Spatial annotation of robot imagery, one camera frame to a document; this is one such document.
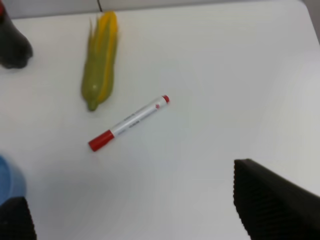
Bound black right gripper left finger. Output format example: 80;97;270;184
0;196;37;240

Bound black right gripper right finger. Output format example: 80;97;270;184
233;159;320;240

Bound toy corn cob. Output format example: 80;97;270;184
81;11;118;112

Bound cola bottle yellow cap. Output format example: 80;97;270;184
0;1;33;69

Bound blue plastic bowl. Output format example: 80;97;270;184
0;154;27;205

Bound red capped whiteboard marker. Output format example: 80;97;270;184
88;95;170;152

